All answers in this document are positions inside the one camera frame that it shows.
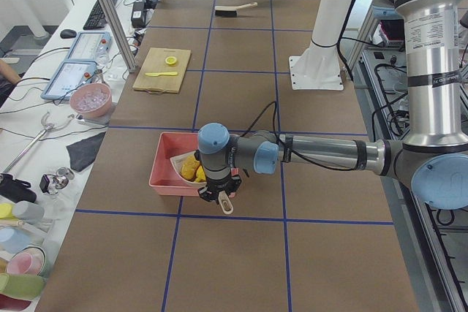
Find far teach pendant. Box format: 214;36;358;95
66;31;112;61

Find pink bowl with ice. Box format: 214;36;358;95
69;83;112;118

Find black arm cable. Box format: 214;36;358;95
241;101;366;172

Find beige hand brush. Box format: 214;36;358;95
214;2;258;18

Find black keyboard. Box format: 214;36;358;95
83;0;107;31

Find aluminium frame post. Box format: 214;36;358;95
98;0;137;73

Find brown toy potato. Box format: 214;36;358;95
180;154;200;181

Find teach pendant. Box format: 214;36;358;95
41;60;97;100
66;31;112;61

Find dark grey cloth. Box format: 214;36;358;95
66;132;105;172

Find bamboo cutting board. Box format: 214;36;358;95
132;47;192;94

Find pink plastic bin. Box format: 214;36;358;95
148;132;202;197

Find yellow toy lemon slices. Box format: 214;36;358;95
165;56;178;66

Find yellow plastic toy knife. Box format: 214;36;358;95
144;71;178;77

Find black computer mouse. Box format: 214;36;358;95
59;28;77;39

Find near teach pendant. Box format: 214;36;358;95
41;60;97;100

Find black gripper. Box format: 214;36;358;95
198;176;242;203

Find metal tongs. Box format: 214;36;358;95
2;112;75;173

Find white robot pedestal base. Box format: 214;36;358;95
289;0;355;91

